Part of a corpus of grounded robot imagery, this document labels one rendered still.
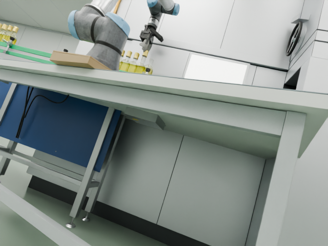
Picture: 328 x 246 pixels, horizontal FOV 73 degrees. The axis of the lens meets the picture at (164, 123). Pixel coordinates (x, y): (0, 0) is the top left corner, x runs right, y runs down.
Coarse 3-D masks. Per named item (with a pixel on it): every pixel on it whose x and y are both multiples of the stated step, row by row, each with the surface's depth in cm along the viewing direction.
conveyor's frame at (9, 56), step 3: (0, 54) 157; (3, 54) 156; (6, 54) 156; (0, 57) 156; (3, 57) 156; (6, 57) 155; (9, 57) 155; (12, 57) 154; (15, 57) 154; (18, 57) 154; (18, 60) 153; (21, 60) 152; (24, 60) 152; (27, 60) 152; (30, 60) 152
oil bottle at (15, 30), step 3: (15, 27) 178; (12, 30) 178; (15, 30) 178; (12, 33) 178; (15, 33) 179; (6, 36) 176; (9, 36) 176; (12, 36) 176; (15, 36) 179; (6, 39) 175; (9, 39) 175; (15, 39) 179; (12, 42) 177; (15, 42) 180
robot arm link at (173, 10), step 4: (160, 0) 130; (164, 0) 129; (168, 0) 131; (172, 0) 136; (164, 4) 134; (168, 4) 135; (172, 4) 138; (176, 4) 143; (164, 8) 140; (168, 8) 139; (172, 8) 141; (176, 8) 143; (164, 12) 147; (168, 12) 145; (172, 12) 145; (176, 12) 144
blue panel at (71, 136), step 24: (0, 96) 152; (24, 96) 148; (48, 96) 145; (24, 120) 144; (48, 120) 141; (72, 120) 138; (96, 120) 136; (24, 144) 140; (48, 144) 138; (72, 144) 135; (96, 168) 129
